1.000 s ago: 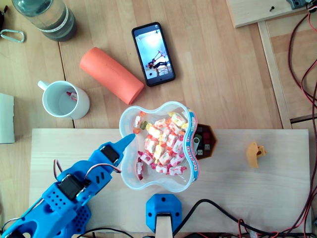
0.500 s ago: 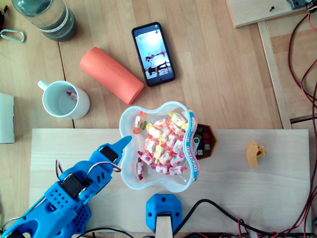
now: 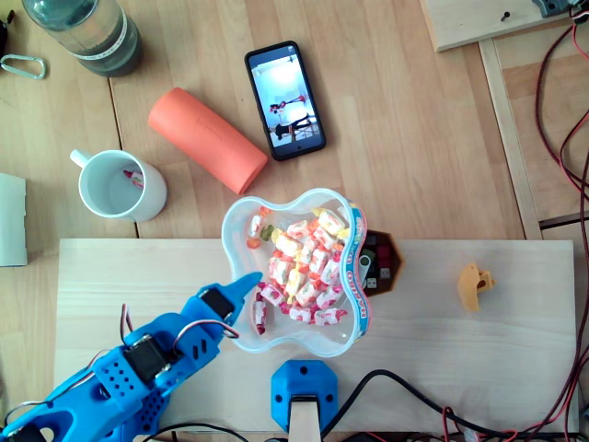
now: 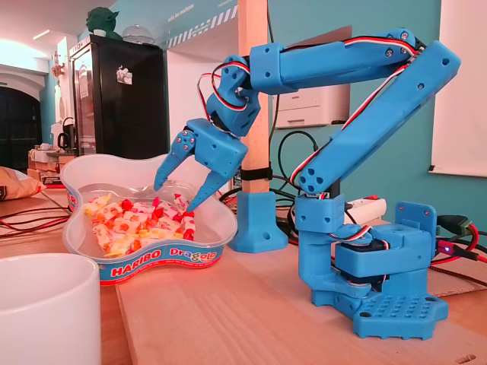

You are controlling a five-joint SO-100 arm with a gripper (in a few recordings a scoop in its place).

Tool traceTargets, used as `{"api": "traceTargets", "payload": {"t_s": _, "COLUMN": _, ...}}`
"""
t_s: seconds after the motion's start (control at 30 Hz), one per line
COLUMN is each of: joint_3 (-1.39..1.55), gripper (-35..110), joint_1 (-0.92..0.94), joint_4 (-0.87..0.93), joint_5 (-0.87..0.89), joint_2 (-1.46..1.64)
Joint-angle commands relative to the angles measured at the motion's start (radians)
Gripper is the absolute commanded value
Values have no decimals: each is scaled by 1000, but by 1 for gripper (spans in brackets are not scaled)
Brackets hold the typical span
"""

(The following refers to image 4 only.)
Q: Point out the white office printer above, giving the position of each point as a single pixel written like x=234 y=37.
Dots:
x=304 y=110

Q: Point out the white wall board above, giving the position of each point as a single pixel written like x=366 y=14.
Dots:
x=460 y=95

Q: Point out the black fridge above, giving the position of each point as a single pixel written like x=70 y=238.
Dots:
x=125 y=114

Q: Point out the green Yoda figure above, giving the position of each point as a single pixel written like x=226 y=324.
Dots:
x=100 y=23

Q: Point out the large light wooden board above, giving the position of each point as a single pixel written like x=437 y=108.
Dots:
x=247 y=323

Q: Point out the white power strip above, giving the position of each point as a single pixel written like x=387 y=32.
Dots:
x=367 y=209

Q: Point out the black kettle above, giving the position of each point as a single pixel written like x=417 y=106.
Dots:
x=65 y=138

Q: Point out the blue 3D-printed robot arm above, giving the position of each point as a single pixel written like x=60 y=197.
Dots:
x=380 y=114

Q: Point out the brown paper bag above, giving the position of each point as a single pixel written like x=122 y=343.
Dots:
x=19 y=186

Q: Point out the white fridge magnet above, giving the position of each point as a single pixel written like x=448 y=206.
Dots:
x=123 y=75

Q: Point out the ceiling light strip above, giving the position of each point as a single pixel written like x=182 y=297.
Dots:
x=41 y=35

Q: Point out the clear Haribo candy tub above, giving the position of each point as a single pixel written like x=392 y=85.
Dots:
x=160 y=260

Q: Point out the white ceramic mug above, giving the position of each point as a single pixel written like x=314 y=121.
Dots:
x=45 y=311

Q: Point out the blue post base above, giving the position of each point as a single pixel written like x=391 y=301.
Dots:
x=255 y=224

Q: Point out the wooden camera post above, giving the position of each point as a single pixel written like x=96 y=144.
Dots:
x=251 y=23

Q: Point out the green terminal plug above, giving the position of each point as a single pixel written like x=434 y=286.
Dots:
x=456 y=223

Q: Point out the wooden drawer cabinet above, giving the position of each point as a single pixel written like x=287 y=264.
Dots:
x=49 y=165

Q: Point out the clear glass dome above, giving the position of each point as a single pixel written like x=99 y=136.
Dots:
x=139 y=36

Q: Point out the red black flat box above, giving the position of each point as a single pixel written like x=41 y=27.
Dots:
x=51 y=181

